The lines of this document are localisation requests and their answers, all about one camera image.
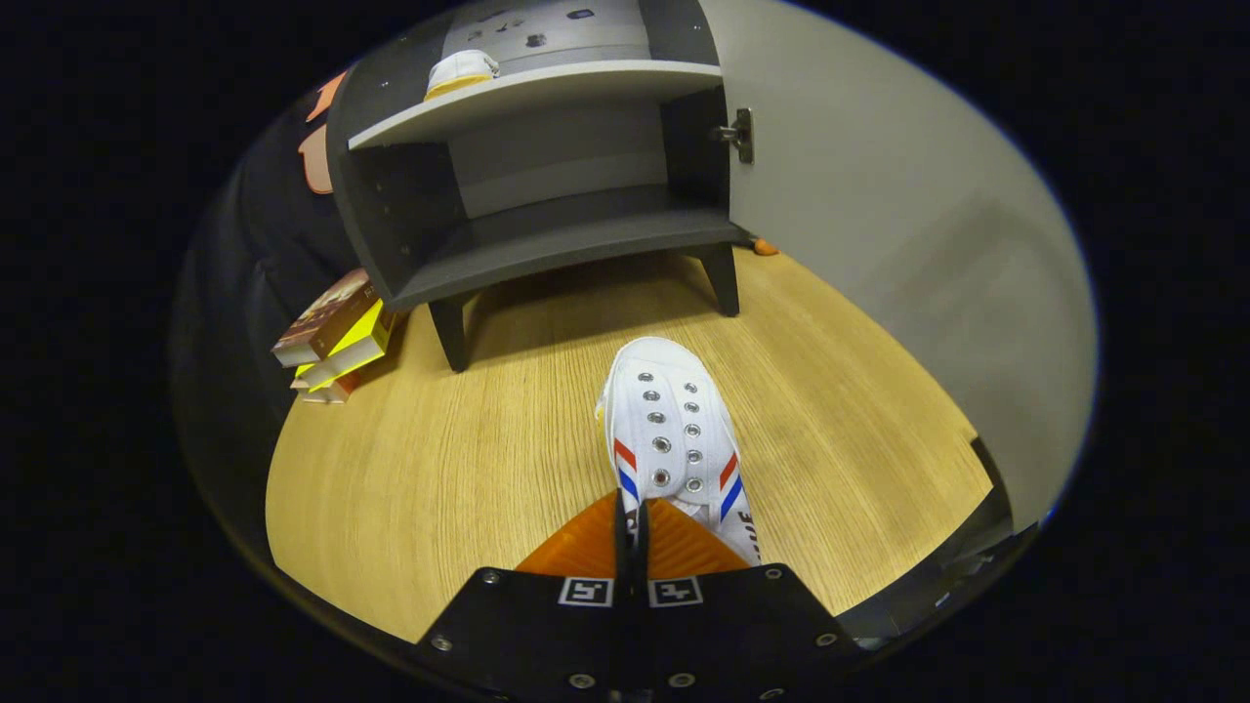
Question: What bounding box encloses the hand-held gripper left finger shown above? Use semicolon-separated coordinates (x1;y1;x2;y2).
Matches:
415;491;636;702

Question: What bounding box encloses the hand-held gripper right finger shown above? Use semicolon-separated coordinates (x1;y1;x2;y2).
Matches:
630;498;865;702

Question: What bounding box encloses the white striped shoe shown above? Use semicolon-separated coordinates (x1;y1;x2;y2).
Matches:
425;49;501;102
596;337;763;567

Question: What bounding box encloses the grey shoe cabinet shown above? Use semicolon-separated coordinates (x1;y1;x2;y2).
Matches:
325;0;753;374

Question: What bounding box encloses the beige shoe cabinet door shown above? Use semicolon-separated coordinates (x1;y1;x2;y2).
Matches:
698;0;1100;533

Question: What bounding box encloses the thin orange book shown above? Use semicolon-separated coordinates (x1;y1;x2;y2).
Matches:
291;371;364;405

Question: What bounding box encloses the yellow book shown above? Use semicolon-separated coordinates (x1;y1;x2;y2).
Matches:
293;303;398;392

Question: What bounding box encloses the brown book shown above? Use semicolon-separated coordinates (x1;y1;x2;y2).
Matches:
271;269;377;369

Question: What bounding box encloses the black backdrop cloth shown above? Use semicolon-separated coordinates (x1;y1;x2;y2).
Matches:
168;68;367;577

